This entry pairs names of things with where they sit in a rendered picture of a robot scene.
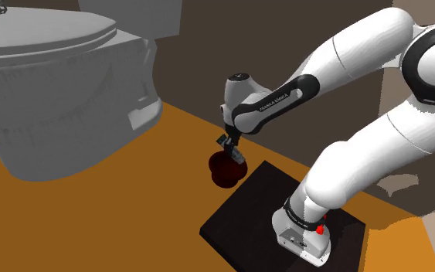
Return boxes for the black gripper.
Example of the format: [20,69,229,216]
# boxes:
[216,124,246,165]

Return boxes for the dark red round object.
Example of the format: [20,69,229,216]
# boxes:
[208,149,249,189]

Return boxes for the dark robot stand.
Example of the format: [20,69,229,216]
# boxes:
[199,159,367,272]

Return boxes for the grey toilet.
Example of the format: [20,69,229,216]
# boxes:
[0,0,184,183]

